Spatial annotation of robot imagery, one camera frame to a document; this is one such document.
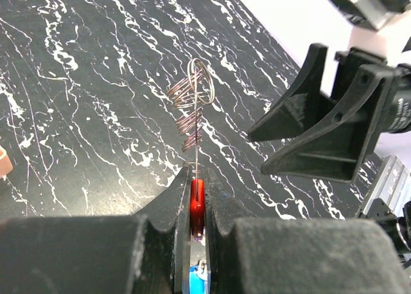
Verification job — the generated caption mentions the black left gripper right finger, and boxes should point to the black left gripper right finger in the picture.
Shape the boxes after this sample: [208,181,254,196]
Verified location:
[205,171,407,293]

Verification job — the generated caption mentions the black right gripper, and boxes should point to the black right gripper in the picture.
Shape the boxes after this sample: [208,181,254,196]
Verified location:
[247,43,410,182]

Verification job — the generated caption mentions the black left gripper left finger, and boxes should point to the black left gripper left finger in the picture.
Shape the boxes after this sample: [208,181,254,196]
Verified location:
[1,168,189,293]

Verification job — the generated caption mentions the silver key with blue tag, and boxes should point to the silver key with blue tag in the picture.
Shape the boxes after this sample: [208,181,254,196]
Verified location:
[189,259,209,294]

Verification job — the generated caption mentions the peach plastic desk organizer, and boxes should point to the peach plastic desk organizer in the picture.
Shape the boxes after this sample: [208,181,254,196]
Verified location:
[0,146,13,178]

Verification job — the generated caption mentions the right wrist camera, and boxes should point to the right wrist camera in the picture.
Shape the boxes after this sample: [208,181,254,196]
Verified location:
[328,0,410,31]

